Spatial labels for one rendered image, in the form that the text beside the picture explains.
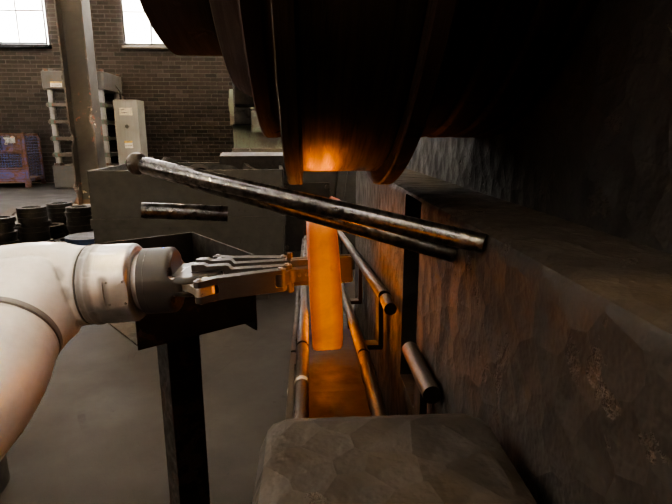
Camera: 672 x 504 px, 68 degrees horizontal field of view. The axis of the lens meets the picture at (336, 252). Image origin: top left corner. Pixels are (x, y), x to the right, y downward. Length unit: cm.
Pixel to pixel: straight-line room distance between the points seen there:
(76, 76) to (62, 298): 697
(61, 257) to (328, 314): 29
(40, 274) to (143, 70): 1038
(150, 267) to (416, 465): 43
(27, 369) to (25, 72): 1127
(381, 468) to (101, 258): 45
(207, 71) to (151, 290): 1012
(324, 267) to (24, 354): 29
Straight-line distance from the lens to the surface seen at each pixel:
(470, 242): 25
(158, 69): 1085
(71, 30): 759
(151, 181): 286
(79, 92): 749
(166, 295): 57
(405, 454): 20
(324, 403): 52
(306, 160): 33
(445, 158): 53
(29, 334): 55
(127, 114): 1010
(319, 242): 53
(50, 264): 60
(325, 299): 51
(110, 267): 58
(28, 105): 1171
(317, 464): 20
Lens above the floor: 92
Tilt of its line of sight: 13 degrees down
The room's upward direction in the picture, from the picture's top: straight up
